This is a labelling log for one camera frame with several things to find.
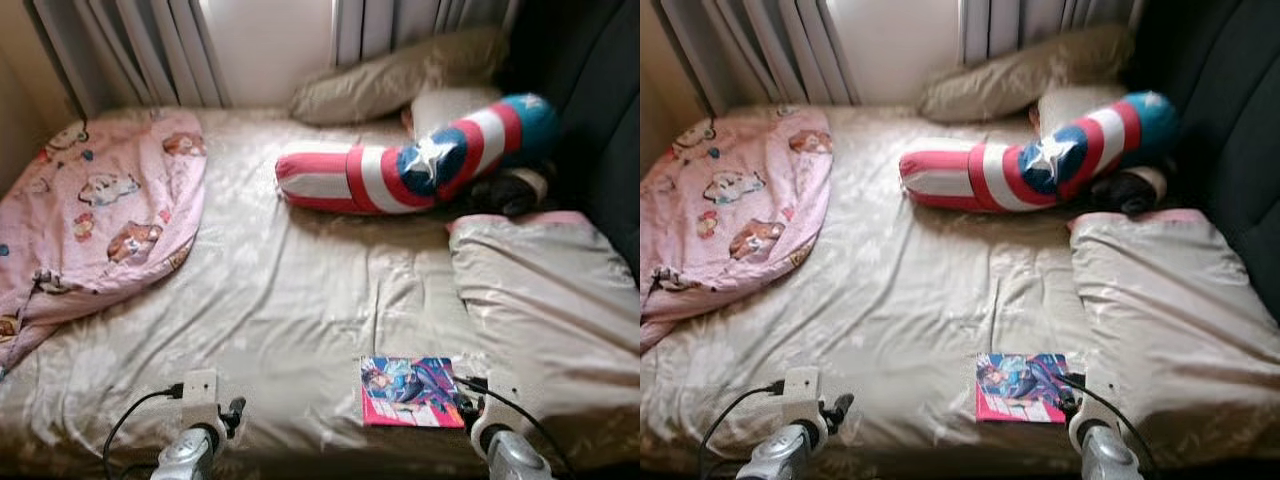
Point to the grey pleated curtain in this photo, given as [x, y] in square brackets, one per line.
[1050, 25]
[420, 25]
[140, 50]
[770, 50]

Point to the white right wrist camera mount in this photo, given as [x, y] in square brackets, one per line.
[1095, 410]
[497, 415]

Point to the red white striped bolster pillow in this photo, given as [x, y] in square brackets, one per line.
[960, 172]
[340, 175]

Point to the bed with beige floral sheet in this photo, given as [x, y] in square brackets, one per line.
[300, 300]
[930, 300]

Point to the beige pillow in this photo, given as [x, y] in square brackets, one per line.
[370, 85]
[1000, 82]

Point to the pink cartoon print blanket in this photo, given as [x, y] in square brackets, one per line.
[730, 210]
[90, 210]

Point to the folded beige floral duvet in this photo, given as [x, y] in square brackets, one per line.
[550, 320]
[1180, 320]

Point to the dark plush toy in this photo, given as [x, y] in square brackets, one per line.
[1130, 192]
[505, 195]

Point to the cream pillow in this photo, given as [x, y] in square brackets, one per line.
[445, 105]
[1070, 103]

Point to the blue pink comic magazine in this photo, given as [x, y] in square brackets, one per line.
[410, 392]
[1020, 388]

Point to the black padded chair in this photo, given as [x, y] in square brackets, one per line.
[600, 100]
[1230, 120]

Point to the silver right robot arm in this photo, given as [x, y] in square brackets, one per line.
[1110, 458]
[515, 460]

